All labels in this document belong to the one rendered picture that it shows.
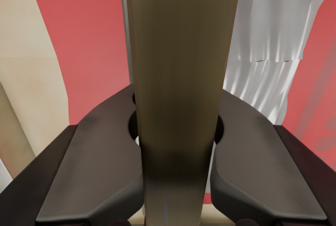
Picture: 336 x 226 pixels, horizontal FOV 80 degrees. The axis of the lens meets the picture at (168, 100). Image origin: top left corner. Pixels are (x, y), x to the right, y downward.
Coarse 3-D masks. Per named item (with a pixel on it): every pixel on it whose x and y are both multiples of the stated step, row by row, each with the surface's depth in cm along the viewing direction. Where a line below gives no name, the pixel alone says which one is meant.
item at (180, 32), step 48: (144, 0) 5; (192, 0) 5; (144, 48) 6; (192, 48) 6; (144, 96) 6; (192, 96) 6; (144, 144) 8; (192, 144) 7; (144, 192) 9; (192, 192) 9
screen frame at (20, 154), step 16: (0, 96) 18; (0, 112) 18; (0, 128) 18; (16, 128) 19; (0, 144) 18; (16, 144) 19; (0, 160) 18; (16, 160) 19; (0, 176) 19; (0, 192) 20; (208, 224) 30; (224, 224) 30
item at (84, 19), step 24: (48, 0) 14; (72, 0) 14; (96, 0) 14; (120, 0) 14; (48, 24) 15; (72, 24) 15; (96, 24) 15; (120, 24) 15; (312, 24) 15; (72, 48) 16; (96, 48) 16; (120, 48) 16; (312, 48) 16
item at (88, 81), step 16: (64, 64) 17; (80, 64) 17; (96, 64) 17; (112, 64) 17; (304, 64) 17; (64, 80) 18; (80, 80) 18; (96, 80) 18; (112, 80) 18; (128, 80) 18; (304, 80) 18; (80, 96) 18; (96, 96) 18; (288, 96) 19; (80, 112) 19; (288, 112) 20; (288, 128) 21
